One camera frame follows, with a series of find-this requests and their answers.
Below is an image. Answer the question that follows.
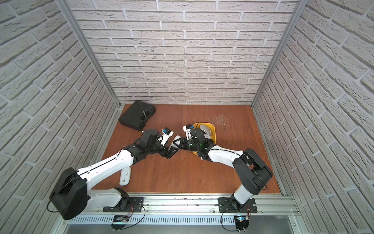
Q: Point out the white mouse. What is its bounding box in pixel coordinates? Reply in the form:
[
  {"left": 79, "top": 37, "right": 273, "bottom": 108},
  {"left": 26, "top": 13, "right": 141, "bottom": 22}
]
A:
[
  {"left": 173, "top": 135, "right": 181, "bottom": 141},
  {"left": 119, "top": 167, "right": 131, "bottom": 186},
  {"left": 199, "top": 124, "right": 213, "bottom": 136}
]

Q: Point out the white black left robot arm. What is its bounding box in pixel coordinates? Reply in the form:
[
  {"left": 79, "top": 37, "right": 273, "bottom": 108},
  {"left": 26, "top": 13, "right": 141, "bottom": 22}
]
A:
[{"left": 49, "top": 128, "right": 178, "bottom": 220}]

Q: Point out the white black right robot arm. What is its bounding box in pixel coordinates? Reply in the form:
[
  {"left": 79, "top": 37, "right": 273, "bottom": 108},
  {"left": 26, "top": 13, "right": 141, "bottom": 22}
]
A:
[{"left": 171, "top": 128, "right": 273, "bottom": 210}]

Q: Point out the yellow plastic storage box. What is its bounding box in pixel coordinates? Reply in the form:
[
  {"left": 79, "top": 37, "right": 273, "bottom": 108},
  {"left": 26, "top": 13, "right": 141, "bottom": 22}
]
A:
[{"left": 191, "top": 122, "right": 216, "bottom": 160}]

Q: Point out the black carrying case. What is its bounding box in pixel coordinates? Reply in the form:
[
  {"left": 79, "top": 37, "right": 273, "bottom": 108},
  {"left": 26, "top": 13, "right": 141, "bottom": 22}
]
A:
[{"left": 118, "top": 100, "right": 156, "bottom": 131}]

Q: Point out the left controller board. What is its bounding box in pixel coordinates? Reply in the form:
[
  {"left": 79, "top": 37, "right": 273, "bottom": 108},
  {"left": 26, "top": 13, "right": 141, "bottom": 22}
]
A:
[{"left": 111, "top": 215, "right": 131, "bottom": 231}]

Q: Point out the controller board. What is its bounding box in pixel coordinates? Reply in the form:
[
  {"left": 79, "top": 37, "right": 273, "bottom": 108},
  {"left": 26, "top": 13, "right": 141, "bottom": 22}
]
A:
[
  {"left": 111, "top": 215, "right": 131, "bottom": 231},
  {"left": 234, "top": 215, "right": 249, "bottom": 232}
]

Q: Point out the right controller board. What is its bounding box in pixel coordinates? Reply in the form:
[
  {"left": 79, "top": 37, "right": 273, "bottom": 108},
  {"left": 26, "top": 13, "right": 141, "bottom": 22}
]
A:
[{"left": 234, "top": 215, "right": 249, "bottom": 232}]

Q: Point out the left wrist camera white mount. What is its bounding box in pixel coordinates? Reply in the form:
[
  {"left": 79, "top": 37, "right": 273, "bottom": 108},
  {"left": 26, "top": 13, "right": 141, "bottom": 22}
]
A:
[{"left": 161, "top": 127, "right": 173, "bottom": 146}]

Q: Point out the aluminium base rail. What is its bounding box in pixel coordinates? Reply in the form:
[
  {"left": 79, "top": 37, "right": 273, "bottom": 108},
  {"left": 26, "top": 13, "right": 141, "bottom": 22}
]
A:
[{"left": 67, "top": 194, "right": 301, "bottom": 226}]

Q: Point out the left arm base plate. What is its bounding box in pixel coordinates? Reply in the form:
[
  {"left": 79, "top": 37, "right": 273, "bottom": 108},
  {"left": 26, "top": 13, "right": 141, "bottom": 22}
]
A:
[{"left": 103, "top": 197, "right": 144, "bottom": 213}]

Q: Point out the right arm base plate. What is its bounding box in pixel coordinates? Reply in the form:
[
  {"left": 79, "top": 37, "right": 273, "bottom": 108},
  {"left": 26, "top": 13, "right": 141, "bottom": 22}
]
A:
[{"left": 218, "top": 197, "right": 258, "bottom": 213}]

